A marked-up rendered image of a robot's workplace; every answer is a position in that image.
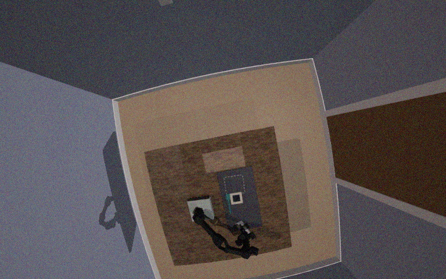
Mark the dark grey flat mat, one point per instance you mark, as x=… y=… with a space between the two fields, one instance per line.
x=248 y=211

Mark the beige tile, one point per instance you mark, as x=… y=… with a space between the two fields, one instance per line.
x=236 y=198

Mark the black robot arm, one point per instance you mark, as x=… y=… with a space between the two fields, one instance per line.
x=245 y=252

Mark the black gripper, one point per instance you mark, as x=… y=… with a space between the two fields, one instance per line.
x=249 y=236

